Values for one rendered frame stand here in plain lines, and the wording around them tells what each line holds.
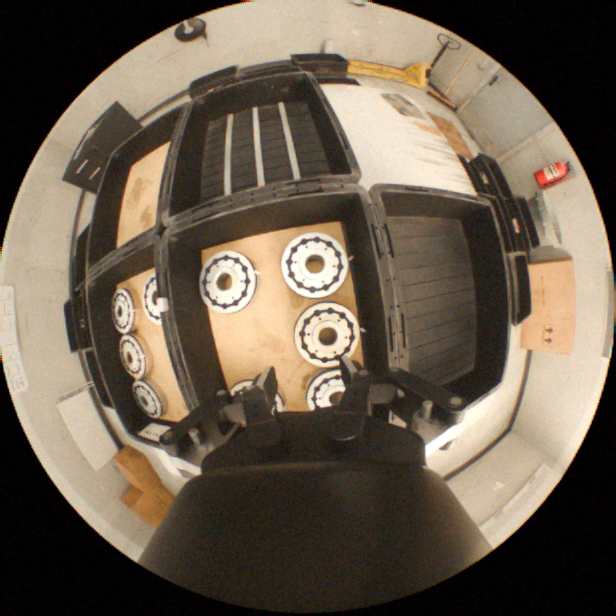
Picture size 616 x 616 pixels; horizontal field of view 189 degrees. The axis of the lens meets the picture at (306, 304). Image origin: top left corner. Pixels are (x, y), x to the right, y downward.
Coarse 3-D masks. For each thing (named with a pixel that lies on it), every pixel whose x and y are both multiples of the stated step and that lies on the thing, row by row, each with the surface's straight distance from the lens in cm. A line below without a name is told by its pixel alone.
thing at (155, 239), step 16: (144, 240) 34; (160, 240) 31; (128, 256) 37; (160, 256) 30; (96, 272) 49; (160, 272) 30; (160, 288) 30; (96, 352) 53; (176, 368) 30; (112, 400) 55; (128, 432) 58; (160, 448) 49
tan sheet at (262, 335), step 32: (320, 224) 34; (256, 256) 33; (288, 288) 31; (352, 288) 32; (224, 320) 35; (256, 320) 33; (288, 320) 32; (224, 352) 36; (256, 352) 34; (288, 352) 33; (288, 384) 35
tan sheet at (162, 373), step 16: (144, 272) 48; (144, 320) 48; (144, 336) 49; (160, 336) 45; (160, 352) 46; (160, 368) 48; (160, 384) 50; (176, 384) 46; (176, 400) 49; (160, 416) 58; (176, 416) 53
